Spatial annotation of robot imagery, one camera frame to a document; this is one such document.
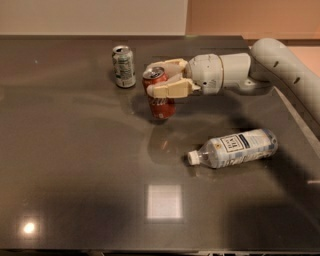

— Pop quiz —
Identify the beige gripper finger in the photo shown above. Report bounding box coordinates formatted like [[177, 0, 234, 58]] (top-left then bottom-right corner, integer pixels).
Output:
[[147, 79, 201, 99], [148, 58, 188, 74]]

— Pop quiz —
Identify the red coke can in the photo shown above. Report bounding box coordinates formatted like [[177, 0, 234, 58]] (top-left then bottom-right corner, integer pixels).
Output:
[[142, 67, 176, 120]]

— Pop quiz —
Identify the clear plastic water bottle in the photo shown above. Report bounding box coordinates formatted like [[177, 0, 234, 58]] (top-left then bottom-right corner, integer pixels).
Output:
[[187, 129, 278, 169]]

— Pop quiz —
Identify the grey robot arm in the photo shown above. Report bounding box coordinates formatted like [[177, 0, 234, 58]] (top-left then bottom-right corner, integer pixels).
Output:
[[146, 38, 320, 125]]

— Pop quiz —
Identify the green and silver soda can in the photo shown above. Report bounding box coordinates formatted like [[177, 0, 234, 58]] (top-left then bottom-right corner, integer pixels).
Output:
[[112, 45, 136, 88]]

